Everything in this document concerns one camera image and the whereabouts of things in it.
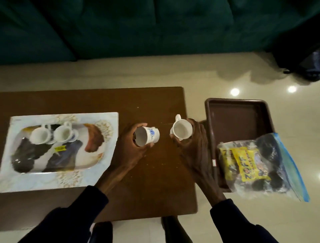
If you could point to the person's right leg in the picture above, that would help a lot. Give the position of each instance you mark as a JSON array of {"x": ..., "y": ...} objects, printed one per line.
[{"x": 172, "y": 231}]

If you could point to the person's right hand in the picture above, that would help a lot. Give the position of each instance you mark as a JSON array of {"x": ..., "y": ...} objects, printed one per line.
[{"x": 197, "y": 152}]

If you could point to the dark green sofa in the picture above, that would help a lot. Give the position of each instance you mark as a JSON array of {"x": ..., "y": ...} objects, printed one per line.
[{"x": 150, "y": 27}]

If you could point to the person's left hand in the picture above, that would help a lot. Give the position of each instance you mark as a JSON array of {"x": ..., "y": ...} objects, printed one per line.
[{"x": 125, "y": 152}]

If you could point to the person's left leg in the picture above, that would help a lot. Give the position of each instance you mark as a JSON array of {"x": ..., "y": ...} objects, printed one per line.
[{"x": 102, "y": 232}]

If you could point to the clear plastic zip bag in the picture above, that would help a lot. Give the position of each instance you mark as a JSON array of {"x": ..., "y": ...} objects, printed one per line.
[{"x": 282, "y": 155}]

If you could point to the brown plastic tray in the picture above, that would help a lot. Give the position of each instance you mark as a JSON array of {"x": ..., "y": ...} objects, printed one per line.
[{"x": 235, "y": 120}]

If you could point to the person's right thumb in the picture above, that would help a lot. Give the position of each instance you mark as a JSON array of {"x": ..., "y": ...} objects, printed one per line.
[{"x": 178, "y": 141}]

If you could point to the person's left forearm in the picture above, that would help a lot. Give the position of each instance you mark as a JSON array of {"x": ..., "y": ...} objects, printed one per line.
[{"x": 75, "y": 215}]

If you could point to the white cup with blue flower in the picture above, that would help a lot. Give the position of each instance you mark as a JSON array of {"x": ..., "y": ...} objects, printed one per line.
[{"x": 147, "y": 136}]

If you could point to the yellow sticker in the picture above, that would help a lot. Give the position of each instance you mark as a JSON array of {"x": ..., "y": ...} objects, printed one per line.
[{"x": 60, "y": 148}]

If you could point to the white cup with dark print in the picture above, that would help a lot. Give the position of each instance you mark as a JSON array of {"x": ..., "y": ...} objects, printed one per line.
[
  {"x": 62, "y": 132},
  {"x": 39, "y": 135}
]

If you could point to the printed rectangular serving tray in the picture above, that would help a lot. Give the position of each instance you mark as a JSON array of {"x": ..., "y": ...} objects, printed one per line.
[{"x": 82, "y": 175}]

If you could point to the person's leg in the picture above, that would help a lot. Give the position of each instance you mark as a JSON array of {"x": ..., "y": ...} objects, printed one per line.
[
  {"x": 102, "y": 232},
  {"x": 172, "y": 231}
]

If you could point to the yellow snack packet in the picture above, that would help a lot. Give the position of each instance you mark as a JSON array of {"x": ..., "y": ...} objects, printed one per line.
[{"x": 246, "y": 162}]

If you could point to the person's left thumb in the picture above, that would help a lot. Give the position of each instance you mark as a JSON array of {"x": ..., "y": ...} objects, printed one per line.
[{"x": 144, "y": 147}]

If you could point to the person's right forearm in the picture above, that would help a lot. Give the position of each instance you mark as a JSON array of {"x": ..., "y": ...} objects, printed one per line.
[{"x": 232, "y": 220}]

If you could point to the plain white cup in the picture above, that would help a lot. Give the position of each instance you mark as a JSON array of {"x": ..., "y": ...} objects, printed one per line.
[{"x": 182, "y": 129}]

